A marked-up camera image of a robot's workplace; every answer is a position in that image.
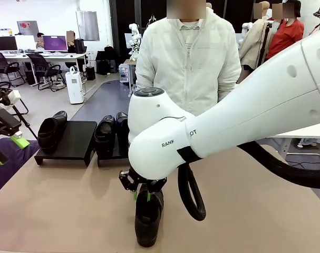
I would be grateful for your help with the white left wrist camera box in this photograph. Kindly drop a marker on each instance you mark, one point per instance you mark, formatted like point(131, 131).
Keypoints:
point(13, 97)

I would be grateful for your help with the black shoe stand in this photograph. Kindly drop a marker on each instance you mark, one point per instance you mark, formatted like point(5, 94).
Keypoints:
point(75, 142)
point(115, 158)

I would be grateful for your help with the seated person at desk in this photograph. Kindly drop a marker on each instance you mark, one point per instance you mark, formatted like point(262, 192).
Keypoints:
point(39, 42)

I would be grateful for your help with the grey metallic board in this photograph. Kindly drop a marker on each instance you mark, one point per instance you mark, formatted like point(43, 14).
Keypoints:
point(88, 26)

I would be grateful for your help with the black bags pile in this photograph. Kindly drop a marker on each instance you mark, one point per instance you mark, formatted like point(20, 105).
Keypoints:
point(104, 67)

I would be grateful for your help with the black backpack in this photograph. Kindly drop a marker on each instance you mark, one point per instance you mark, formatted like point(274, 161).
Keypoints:
point(109, 54)

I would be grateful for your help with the purple beanbag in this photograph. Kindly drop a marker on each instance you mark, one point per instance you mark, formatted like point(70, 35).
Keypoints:
point(20, 163)

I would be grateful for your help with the white table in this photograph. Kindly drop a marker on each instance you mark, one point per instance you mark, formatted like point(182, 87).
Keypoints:
point(307, 133)

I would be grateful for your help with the white office desk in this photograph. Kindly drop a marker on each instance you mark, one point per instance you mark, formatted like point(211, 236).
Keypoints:
point(70, 56)

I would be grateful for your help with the person in white jacket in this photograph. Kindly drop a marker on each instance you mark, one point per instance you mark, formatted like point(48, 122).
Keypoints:
point(191, 66)

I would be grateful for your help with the black tripod stand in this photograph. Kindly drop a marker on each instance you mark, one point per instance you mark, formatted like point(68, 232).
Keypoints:
point(25, 122)

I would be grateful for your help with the black mesh office chair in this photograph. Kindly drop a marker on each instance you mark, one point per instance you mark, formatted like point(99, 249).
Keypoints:
point(3, 66)
point(55, 76)
point(41, 66)

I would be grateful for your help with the black bin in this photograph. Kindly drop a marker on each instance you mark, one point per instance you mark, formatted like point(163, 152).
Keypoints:
point(90, 73)

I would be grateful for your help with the black folding chair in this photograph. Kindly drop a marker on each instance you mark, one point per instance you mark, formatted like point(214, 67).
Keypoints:
point(22, 108)

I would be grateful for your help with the black computer tower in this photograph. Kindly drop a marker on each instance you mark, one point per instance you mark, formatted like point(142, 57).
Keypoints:
point(80, 47)

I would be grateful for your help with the black computer monitor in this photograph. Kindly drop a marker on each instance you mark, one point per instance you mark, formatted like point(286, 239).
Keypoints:
point(4, 43)

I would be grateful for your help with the cart with computer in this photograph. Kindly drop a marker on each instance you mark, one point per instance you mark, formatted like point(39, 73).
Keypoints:
point(125, 76)

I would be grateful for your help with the monitor with purple screen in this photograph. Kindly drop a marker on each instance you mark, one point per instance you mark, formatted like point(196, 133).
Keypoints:
point(54, 43)

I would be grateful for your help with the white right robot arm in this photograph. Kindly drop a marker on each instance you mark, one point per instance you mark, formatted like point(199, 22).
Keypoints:
point(228, 118)

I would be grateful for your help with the seated person in black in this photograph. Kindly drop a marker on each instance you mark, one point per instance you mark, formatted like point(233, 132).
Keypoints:
point(71, 46)

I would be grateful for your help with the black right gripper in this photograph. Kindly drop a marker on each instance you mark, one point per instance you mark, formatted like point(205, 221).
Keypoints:
point(142, 182)

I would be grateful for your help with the white air purifier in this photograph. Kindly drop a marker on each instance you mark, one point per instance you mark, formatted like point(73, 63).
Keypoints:
point(75, 89)

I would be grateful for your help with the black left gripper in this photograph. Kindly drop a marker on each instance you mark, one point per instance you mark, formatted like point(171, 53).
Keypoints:
point(4, 121)

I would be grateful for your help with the black loafer shoe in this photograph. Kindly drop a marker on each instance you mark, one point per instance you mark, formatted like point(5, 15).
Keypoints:
point(122, 126)
point(104, 137)

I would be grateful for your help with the mannequin in beige coat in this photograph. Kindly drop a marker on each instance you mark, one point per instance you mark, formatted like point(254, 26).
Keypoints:
point(250, 44)

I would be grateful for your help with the figure in red t-shirt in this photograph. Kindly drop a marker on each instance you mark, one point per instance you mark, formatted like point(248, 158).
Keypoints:
point(285, 39)

